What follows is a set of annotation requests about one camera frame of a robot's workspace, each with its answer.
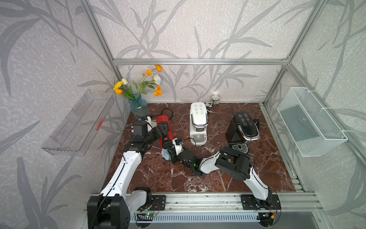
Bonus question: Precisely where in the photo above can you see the red coffee machine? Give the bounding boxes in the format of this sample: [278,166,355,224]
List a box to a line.
[156,115,173,149]

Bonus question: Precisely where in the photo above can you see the white coffee machine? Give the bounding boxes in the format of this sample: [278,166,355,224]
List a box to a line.
[189,102,208,146]

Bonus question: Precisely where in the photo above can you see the black coffee machine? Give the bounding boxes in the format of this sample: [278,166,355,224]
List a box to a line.
[226,111,260,154]

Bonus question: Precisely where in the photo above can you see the blue pink patterned cloth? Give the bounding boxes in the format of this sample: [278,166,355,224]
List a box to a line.
[161,149,171,160]

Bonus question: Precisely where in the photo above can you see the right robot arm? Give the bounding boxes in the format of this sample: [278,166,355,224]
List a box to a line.
[162,141,273,210]

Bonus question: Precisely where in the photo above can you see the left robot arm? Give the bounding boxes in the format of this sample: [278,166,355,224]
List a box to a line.
[87,125,170,229]

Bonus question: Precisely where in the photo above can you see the blue glass vase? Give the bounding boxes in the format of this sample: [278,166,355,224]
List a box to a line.
[130,93,150,117]

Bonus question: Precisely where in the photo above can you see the orange yellow artificial flowers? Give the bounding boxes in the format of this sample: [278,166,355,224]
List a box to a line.
[113,65,163,100]

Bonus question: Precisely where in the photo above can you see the tin can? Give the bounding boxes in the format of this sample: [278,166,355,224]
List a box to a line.
[211,94,220,106]

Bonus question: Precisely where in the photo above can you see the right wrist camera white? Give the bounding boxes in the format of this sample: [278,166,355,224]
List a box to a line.
[173,138,184,156]

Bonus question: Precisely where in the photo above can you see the black power cable left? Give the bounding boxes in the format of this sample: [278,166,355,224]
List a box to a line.
[148,108,174,121]

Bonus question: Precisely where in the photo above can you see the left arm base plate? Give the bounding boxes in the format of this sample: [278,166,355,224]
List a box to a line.
[147,195,166,211]

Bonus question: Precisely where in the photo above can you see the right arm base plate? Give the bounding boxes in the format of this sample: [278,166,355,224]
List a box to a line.
[240,191,282,210]

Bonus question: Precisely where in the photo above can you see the clear plastic wall shelf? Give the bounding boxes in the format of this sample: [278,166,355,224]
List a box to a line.
[41,90,115,156]

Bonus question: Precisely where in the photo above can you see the aluminium front rail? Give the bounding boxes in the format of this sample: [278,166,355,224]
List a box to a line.
[82,192,324,214]

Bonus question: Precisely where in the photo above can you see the white wire mesh basket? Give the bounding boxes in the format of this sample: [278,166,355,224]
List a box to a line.
[277,87,348,157]

